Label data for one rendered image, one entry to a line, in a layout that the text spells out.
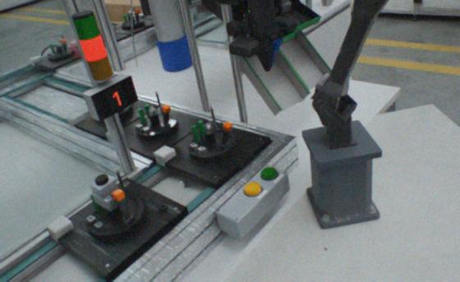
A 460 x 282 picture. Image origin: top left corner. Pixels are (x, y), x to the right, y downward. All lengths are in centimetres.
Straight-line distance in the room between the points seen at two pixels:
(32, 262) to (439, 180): 103
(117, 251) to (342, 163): 53
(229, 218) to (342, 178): 27
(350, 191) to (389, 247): 15
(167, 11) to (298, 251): 133
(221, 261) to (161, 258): 16
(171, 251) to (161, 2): 131
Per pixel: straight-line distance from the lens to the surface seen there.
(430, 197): 118
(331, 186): 100
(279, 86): 132
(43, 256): 110
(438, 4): 500
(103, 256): 98
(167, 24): 201
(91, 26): 101
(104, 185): 97
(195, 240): 99
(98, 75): 104
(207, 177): 109
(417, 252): 104
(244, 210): 99
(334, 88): 91
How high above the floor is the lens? 162
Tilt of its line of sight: 30 degrees down
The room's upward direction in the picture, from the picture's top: 11 degrees counter-clockwise
